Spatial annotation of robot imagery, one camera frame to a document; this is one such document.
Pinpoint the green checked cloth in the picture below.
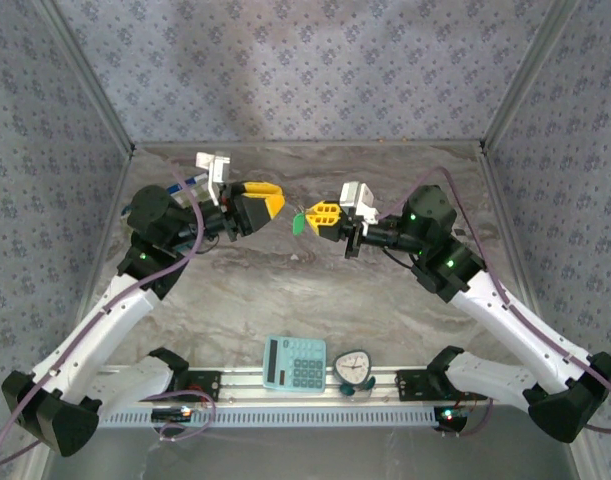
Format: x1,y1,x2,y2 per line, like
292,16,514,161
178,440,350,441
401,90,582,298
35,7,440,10
122,177,214,241

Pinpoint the teal calculator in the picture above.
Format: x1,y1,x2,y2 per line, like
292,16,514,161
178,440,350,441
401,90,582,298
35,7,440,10
262,335,329,393

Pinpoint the teal alarm clock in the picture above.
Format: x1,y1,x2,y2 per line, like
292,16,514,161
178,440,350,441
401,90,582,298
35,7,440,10
332,351,376,398

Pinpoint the small electronics board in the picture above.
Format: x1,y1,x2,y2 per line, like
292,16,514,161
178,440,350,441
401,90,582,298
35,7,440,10
152,407,194,423

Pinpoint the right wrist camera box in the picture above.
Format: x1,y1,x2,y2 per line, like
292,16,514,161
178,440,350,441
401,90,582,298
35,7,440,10
338,180,381,225

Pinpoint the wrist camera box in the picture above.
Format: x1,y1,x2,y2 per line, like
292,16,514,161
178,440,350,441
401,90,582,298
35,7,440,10
194,151,233,207
338,180,381,225

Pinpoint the aluminium table edge rail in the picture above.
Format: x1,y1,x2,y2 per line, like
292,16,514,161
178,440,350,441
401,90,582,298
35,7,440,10
72,147,136,326
477,147,541,316

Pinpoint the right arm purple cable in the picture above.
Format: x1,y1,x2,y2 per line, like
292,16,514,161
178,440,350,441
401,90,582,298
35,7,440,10
377,167,611,439

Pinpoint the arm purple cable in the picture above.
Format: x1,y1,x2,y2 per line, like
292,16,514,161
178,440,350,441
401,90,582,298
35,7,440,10
0,158,217,469
377,167,611,439

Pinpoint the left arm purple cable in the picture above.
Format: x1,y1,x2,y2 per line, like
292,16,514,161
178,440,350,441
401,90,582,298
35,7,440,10
0,158,217,469

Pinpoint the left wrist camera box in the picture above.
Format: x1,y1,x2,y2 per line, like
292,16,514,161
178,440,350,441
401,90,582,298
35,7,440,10
194,151,233,207

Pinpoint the aluminium frame post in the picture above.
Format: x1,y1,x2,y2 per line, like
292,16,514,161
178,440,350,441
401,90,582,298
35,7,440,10
34,0,137,155
478,0,582,154

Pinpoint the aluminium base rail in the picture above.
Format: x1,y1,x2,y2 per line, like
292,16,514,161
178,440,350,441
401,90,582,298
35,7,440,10
98,366,584,406

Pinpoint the grey slotted cable duct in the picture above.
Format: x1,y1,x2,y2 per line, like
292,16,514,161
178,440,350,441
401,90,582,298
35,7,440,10
98,405,439,430

